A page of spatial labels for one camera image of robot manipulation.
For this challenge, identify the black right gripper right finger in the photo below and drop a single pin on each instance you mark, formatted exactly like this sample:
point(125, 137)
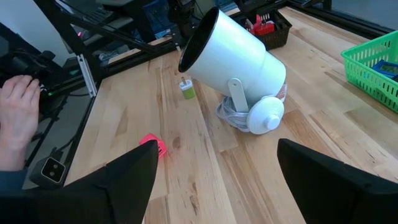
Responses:
point(320, 186)

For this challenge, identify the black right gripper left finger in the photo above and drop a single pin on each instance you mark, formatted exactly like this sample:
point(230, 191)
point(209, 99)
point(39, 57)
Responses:
point(133, 180)

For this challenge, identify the pink charger with white label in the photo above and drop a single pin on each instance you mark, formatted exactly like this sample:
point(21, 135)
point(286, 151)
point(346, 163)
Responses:
point(162, 149)

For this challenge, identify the green and white charger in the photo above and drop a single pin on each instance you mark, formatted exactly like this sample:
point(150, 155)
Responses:
point(188, 91)

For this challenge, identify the blue rectangular box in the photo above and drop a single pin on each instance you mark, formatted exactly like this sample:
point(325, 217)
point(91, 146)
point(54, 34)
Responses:
point(381, 65)

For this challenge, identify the dark red wide charger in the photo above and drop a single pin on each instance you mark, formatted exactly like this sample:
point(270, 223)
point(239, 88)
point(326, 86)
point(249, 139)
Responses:
point(265, 29)

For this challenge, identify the white charger black band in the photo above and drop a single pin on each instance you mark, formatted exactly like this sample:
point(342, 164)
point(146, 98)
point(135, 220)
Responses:
point(247, 25)

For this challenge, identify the person's forearm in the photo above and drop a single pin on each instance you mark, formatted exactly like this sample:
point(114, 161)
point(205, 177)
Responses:
point(11, 180)

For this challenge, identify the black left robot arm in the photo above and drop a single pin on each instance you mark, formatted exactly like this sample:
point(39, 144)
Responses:
point(183, 18)

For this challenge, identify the green plastic basket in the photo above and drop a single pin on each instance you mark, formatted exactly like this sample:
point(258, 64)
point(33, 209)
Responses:
point(367, 74)

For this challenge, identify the person's hand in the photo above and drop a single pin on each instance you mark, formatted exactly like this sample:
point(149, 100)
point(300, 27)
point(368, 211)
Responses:
point(15, 118)

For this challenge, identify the black plastic basket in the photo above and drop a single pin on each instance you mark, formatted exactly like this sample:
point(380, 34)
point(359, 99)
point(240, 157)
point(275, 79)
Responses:
point(280, 34)

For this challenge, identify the white round container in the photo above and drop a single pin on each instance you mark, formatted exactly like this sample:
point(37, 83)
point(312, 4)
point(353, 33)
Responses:
point(236, 53)

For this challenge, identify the black handheld device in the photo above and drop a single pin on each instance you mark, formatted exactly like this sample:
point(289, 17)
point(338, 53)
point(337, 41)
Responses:
point(21, 65)

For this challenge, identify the black camera silver face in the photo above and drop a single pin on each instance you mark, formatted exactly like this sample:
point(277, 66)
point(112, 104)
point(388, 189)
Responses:
point(53, 171)

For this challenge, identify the silver bracket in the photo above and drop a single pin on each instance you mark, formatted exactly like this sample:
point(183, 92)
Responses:
point(87, 76)

